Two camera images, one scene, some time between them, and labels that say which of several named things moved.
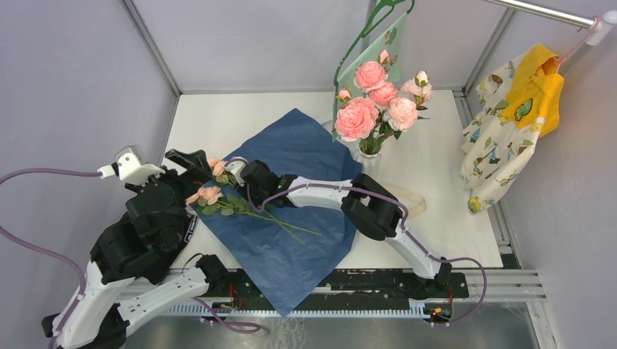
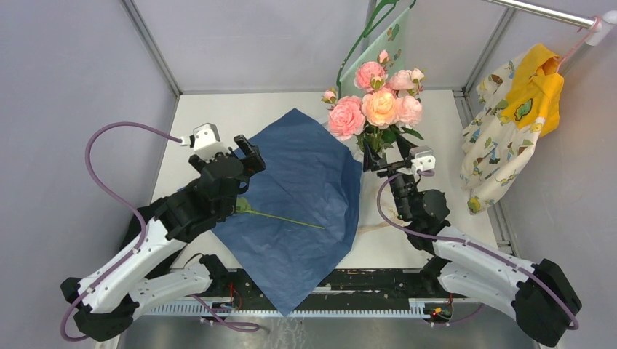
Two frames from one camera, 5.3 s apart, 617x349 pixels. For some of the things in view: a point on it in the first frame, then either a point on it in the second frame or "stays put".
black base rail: [342, 287] stays put
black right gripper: [256, 201] → [391, 169]
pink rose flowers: [371, 78] → [373, 76]
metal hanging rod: [602, 24] stays put
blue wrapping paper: [287, 256] stays put
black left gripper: [199, 169] → [254, 162]
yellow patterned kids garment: [517, 100] stays put
